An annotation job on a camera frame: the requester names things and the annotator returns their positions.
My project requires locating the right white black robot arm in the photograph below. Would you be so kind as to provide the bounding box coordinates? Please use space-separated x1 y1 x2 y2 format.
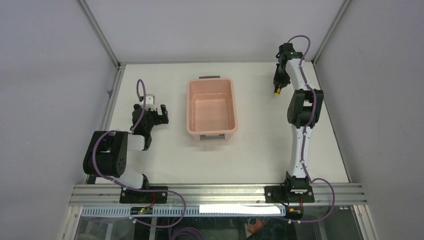
273 42 324 203

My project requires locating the grey slotted cable duct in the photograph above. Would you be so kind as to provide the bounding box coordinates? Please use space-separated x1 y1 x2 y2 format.
81 204 286 218

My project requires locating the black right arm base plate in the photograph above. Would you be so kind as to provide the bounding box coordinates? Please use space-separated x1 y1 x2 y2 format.
264 185 315 204

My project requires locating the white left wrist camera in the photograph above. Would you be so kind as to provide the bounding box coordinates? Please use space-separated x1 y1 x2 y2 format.
143 94 157 111

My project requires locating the orange object under table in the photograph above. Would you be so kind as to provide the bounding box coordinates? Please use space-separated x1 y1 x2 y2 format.
245 217 268 235

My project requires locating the aluminium mounting rail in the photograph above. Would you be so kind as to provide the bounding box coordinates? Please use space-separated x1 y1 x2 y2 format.
69 183 367 207

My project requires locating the pink plastic bin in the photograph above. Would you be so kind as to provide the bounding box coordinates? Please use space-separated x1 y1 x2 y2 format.
186 76 238 142

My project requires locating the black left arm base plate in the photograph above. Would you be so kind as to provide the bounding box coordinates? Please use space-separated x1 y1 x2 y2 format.
119 185 168 205

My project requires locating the yellow black screwdriver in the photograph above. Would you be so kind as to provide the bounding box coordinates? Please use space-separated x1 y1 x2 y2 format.
274 85 281 96

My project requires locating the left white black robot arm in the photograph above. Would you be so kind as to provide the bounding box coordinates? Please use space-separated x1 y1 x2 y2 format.
82 104 169 203

